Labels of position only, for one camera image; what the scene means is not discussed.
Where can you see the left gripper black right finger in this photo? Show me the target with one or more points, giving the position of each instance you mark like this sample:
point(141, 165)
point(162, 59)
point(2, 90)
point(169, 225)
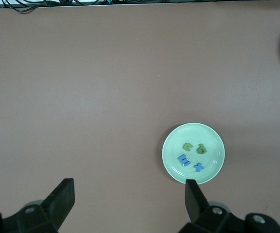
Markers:
point(200, 213)

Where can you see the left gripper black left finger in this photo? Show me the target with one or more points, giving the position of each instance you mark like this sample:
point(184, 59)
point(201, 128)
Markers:
point(55, 208)

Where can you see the blue letter x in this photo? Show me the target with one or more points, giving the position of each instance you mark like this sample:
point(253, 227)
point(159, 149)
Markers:
point(199, 167)

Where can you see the blue letter m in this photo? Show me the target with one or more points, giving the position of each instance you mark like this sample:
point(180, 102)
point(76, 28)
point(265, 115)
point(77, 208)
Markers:
point(184, 160)

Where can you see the green letter p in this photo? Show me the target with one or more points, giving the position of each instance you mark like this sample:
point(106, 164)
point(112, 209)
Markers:
point(201, 148)

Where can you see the green letter u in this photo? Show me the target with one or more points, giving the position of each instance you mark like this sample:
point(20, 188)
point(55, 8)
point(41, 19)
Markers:
point(187, 146)

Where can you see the green plate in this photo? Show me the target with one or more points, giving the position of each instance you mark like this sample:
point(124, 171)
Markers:
point(193, 136)

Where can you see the brown table cover sheet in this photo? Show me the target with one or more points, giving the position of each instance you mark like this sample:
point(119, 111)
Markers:
point(81, 85)

